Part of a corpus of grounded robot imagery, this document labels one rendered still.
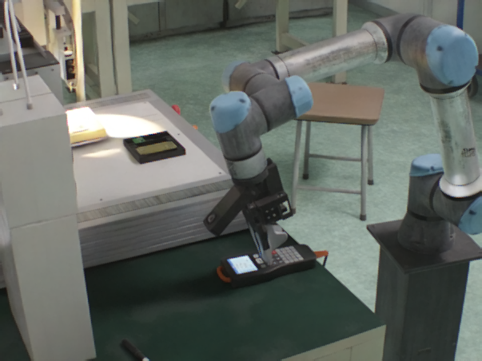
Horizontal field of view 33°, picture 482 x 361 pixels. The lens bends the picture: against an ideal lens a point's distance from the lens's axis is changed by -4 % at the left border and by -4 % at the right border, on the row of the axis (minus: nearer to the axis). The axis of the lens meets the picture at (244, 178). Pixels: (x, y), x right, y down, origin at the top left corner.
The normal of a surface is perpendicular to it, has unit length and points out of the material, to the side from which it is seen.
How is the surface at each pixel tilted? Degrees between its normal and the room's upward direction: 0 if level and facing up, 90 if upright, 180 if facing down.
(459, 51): 83
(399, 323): 90
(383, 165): 0
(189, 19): 90
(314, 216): 0
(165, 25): 90
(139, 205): 0
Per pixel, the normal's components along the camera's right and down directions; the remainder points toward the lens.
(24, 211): 0.44, 0.39
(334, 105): -0.04, -0.86
